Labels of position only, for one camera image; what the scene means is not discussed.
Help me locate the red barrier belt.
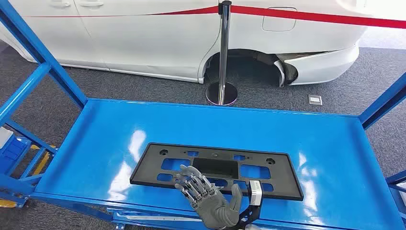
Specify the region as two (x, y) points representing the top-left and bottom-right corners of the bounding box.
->
(25, 6), (219, 18)
(230, 5), (406, 30)

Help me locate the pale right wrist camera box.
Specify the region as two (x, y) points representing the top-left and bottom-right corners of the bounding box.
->
(248, 180), (263, 206)

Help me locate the black plastic bumper part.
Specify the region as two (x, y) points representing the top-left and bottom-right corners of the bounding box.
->
(129, 143), (304, 202)

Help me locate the blue plastic crate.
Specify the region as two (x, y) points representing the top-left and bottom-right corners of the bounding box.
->
(0, 136), (33, 177)

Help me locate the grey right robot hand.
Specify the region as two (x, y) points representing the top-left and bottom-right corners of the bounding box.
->
(174, 164), (244, 230)

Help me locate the chrome stanchion post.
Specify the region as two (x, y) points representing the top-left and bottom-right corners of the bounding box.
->
(205, 0), (238, 106)

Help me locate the white car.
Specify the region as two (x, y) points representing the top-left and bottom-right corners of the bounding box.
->
(0, 0), (370, 88)

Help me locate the white foam block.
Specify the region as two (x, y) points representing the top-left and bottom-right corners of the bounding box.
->
(0, 126), (14, 150)

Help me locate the blue metal shelf rack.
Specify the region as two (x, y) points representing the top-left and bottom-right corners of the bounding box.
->
(0, 0), (406, 230)

